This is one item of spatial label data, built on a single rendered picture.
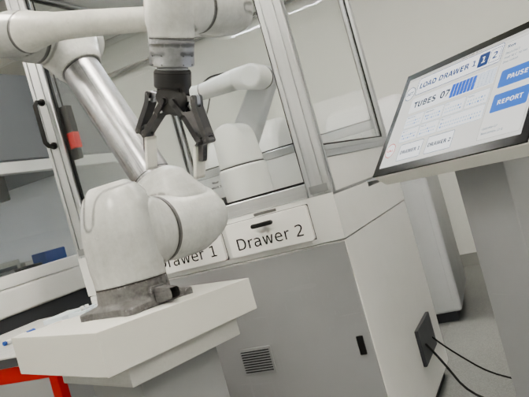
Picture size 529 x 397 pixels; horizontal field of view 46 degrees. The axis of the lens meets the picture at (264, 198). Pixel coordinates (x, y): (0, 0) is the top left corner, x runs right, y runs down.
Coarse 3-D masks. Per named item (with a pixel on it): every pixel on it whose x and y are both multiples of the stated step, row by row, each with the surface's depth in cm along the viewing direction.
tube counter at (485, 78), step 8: (480, 72) 137; (488, 72) 135; (464, 80) 142; (472, 80) 139; (480, 80) 136; (488, 80) 133; (448, 88) 147; (456, 88) 144; (464, 88) 140; (472, 88) 137; (440, 96) 148; (448, 96) 145; (456, 96) 142
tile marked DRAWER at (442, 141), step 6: (444, 132) 140; (450, 132) 137; (432, 138) 143; (438, 138) 141; (444, 138) 139; (450, 138) 136; (426, 144) 144; (432, 144) 142; (438, 144) 140; (444, 144) 138; (450, 144) 135; (426, 150) 143; (432, 150) 141
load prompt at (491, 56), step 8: (496, 48) 136; (472, 56) 144; (480, 56) 141; (488, 56) 138; (496, 56) 135; (456, 64) 149; (464, 64) 145; (472, 64) 142; (480, 64) 139; (488, 64) 136; (440, 72) 154; (448, 72) 150; (456, 72) 147; (464, 72) 143; (424, 80) 159; (432, 80) 155; (440, 80) 152; (448, 80) 148; (424, 88) 157; (432, 88) 154
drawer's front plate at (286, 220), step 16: (304, 208) 188; (240, 224) 198; (272, 224) 193; (288, 224) 191; (304, 224) 189; (240, 240) 198; (256, 240) 196; (272, 240) 194; (288, 240) 192; (304, 240) 190; (240, 256) 199
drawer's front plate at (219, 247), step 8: (216, 240) 202; (208, 248) 203; (216, 248) 202; (224, 248) 202; (200, 256) 205; (208, 256) 204; (216, 256) 203; (224, 256) 201; (176, 264) 209; (184, 264) 208; (192, 264) 207; (200, 264) 205; (208, 264) 204; (168, 272) 211
